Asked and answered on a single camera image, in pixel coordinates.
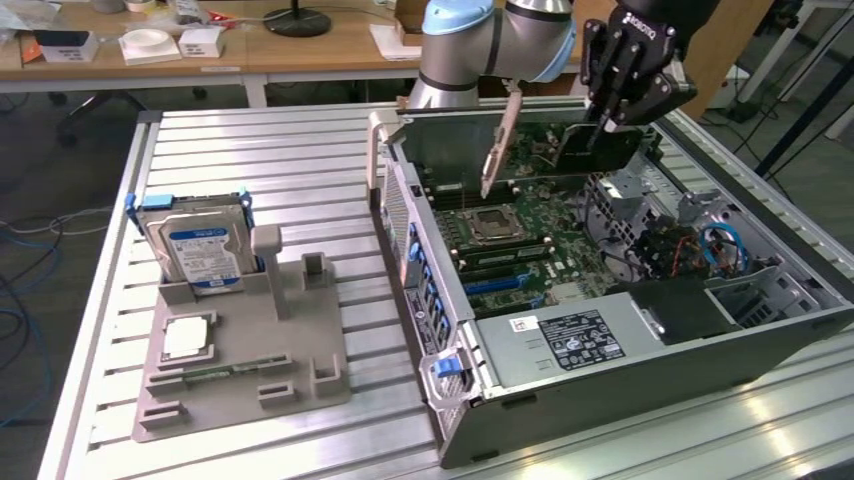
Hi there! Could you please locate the blue case release latch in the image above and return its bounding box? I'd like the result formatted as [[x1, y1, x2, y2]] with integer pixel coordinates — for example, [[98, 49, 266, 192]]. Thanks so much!
[[431, 357, 463, 385]]

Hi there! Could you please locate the metal disk bay cage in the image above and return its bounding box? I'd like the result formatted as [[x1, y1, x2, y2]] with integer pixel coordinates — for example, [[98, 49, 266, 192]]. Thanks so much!
[[583, 124, 695, 266]]

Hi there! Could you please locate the small white cardboard box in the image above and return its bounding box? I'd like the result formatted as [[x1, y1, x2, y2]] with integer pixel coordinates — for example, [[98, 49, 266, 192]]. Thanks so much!
[[177, 27, 226, 58]]

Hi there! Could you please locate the open grey PC case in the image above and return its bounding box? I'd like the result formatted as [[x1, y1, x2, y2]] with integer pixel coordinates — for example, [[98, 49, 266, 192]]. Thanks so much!
[[365, 91, 854, 470]]

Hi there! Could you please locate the black and red wire bundle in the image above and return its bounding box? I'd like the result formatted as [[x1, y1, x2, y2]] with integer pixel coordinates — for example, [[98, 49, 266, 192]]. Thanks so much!
[[632, 224, 701, 279]]

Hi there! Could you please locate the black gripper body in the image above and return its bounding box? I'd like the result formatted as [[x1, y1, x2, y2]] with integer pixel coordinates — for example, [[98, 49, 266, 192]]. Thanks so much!
[[609, 0, 721, 77]]

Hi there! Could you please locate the wooden cabinet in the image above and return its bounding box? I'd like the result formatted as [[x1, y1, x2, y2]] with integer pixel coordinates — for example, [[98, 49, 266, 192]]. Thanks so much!
[[592, 0, 775, 120]]

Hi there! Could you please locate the hard disk in blue caddy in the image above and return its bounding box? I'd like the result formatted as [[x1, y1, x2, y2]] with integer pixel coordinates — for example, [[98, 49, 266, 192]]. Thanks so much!
[[121, 187, 268, 300]]

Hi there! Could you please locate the blue disk wire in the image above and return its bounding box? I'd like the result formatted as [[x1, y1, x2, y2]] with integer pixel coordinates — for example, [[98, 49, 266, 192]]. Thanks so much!
[[699, 222, 752, 277]]

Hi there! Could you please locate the CPU socket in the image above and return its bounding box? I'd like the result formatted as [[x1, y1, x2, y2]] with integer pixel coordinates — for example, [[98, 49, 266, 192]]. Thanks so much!
[[465, 204, 525, 241]]

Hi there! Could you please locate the silver CPU chip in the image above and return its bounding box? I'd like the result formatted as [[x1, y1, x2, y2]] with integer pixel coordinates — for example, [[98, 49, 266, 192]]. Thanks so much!
[[161, 319, 213, 359]]

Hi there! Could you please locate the installed black RAM stick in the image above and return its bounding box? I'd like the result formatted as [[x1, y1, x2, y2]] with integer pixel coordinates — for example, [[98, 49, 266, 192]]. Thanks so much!
[[456, 248, 556, 270]]

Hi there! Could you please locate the white floor cable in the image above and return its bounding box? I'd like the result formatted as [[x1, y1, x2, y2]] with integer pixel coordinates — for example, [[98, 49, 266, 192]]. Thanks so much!
[[4, 207, 113, 237]]

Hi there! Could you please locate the wooden desk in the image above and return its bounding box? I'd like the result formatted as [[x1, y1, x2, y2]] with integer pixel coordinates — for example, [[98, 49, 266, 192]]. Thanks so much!
[[0, 0, 608, 96]]

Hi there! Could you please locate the white box with round dish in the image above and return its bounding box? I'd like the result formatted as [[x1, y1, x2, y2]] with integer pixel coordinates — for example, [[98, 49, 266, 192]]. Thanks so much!
[[117, 28, 182, 67]]

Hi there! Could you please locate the blue floor cable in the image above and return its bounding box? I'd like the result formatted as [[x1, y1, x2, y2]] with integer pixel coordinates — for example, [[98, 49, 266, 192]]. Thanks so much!
[[0, 219, 62, 429]]

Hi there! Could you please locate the grey power supply unit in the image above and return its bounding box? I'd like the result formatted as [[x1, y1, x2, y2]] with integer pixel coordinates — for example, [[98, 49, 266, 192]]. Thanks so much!
[[473, 294, 668, 391]]

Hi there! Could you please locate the white paper sheet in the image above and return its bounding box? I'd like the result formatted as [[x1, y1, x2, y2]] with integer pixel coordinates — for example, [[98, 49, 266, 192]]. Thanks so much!
[[369, 23, 423, 62]]

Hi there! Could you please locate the black office chair base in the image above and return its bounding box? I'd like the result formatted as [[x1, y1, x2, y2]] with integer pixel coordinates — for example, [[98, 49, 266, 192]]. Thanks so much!
[[56, 92, 146, 147]]

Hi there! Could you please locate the grey plastic parts rack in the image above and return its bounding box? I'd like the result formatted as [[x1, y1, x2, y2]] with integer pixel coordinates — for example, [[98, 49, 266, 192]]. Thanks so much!
[[130, 222, 353, 445]]

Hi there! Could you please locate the black tripod pole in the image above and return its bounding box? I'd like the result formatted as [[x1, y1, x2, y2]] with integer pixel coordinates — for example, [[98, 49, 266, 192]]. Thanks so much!
[[752, 0, 854, 182]]

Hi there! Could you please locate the graphics card with metal bracket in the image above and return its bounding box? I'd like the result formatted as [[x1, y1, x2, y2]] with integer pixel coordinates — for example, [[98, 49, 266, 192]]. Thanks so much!
[[477, 78, 659, 197]]

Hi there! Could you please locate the blue expansion slot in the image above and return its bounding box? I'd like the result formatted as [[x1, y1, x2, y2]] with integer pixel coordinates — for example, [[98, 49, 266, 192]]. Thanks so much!
[[463, 274, 532, 297]]

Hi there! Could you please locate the white box with black lid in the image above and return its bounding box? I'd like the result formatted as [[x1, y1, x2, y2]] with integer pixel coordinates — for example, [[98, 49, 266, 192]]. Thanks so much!
[[32, 29, 100, 64]]

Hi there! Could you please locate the green RAM stick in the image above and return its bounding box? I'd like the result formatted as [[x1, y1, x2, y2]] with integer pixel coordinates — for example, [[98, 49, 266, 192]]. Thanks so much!
[[182, 363, 261, 384]]

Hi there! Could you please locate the green motherboard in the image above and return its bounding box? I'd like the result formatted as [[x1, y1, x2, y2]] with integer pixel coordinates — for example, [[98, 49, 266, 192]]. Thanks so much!
[[416, 167, 641, 321]]

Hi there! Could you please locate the black round lamp base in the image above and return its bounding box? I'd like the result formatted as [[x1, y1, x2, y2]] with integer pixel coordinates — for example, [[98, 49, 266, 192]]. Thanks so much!
[[262, 8, 333, 39]]

